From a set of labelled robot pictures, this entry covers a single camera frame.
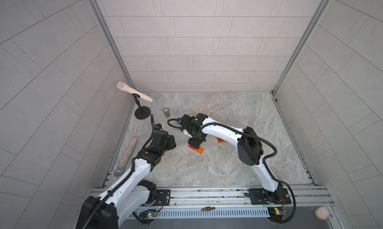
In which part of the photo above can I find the aluminium rail frame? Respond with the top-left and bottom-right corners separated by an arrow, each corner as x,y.
149,185 -> 346,229

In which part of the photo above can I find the orange lego brick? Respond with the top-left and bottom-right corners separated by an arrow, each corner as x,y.
195,147 -> 204,155

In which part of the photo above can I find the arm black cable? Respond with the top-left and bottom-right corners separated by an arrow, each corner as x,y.
167,118 -> 297,224
80,113 -> 156,229

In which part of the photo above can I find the beige microphone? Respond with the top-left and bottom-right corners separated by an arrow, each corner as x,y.
116,82 -> 153,102

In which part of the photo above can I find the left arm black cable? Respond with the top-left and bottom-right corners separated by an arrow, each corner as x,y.
80,113 -> 156,229

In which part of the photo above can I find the metal corner profile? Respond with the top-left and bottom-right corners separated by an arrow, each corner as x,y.
272,0 -> 332,95
87,0 -> 135,88

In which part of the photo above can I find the left circuit board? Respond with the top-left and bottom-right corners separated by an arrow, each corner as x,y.
140,209 -> 159,220

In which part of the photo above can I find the glittery silver stick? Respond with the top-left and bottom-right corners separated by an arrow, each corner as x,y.
113,137 -> 139,177

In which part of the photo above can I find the metal corner profile left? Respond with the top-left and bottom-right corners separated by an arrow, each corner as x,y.
87,0 -> 135,88

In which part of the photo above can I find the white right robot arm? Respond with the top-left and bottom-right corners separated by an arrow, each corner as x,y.
177,113 -> 281,193

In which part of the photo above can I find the brass fitting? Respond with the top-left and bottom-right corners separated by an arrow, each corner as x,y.
202,206 -> 215,212

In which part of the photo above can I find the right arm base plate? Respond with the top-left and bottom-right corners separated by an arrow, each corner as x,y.
247,188 -> 292,205

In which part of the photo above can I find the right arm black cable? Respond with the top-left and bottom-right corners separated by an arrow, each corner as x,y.
167,118 -> 297,224

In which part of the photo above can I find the black microphone stand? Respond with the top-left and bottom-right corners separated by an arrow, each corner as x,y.
132,93 -> 151,120

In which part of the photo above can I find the pink round knob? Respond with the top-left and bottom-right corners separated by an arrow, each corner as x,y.
315,207 -> 330,221

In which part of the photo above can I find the metal corner profile right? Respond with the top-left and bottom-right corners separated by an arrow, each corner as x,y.
272,0 -> 332,95

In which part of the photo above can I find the circuit board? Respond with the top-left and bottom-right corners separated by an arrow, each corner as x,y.
140,209 -> 159,220
267,207 -> 287,222

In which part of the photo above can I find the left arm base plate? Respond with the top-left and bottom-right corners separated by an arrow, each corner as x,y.
142,189 -> 171,207

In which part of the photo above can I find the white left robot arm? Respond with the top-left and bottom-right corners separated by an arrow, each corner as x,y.
76,130 -> 176,229

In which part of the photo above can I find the green battery cell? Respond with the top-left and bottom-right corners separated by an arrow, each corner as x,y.
163,108 -> 170,118

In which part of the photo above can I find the right circuit board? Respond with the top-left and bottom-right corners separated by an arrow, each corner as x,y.
267,207 -> 287,222

